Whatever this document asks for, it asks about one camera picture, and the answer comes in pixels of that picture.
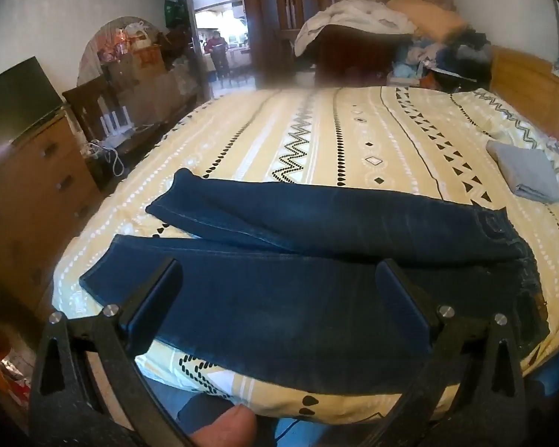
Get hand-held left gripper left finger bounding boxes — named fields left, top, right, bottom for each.
left=28, top=257, right=192, bottom=447

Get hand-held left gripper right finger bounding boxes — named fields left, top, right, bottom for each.
left=368, top=258, right=528, bottom=447

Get dark blue jeans pants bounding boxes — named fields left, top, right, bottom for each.
left=79, top=168, right=551, bottom=394

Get wooden dresser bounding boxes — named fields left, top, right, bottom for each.
left=0, top=114, right=104, bottom=310

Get orange plastic bag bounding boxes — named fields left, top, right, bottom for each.
left=0, top=330, right=33, bottom=429

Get folded grey cloth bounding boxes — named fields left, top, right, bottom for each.
left=487, top=140, right=559, bottom=205

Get yellow patterned bedspread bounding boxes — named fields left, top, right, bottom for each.
left=51, top=85, right=559, bottom=429

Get white router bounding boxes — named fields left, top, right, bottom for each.
left=100, top=107, right=136, bottom=139

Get large cardboard box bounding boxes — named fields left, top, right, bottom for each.
left=116, top=69, right=183, bottom=122

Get dark wooden chair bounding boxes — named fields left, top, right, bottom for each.
left=63, top=74, right=138, bottom=187

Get red printed cardboard box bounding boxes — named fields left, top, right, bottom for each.
left=133, top=45, right=165, bottom=73

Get black television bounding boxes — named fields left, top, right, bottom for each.
left=0, top=57, right=63, bottom=138

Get dark brown wooden furniture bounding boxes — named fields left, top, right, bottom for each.
left=314, top=25, right=401, bottom=87

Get wooden headboard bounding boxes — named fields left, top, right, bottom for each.
left=489, top=45, right=559, bottom=150

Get peach pillow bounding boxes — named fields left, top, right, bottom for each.
left=386, top=0, right=469, bottom=40

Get white crumpled cloth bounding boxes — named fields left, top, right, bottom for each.
left=293, top=0, right=415, bottom=57

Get white cables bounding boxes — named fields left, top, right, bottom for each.
left=85, top=142, right=127, bottom=178

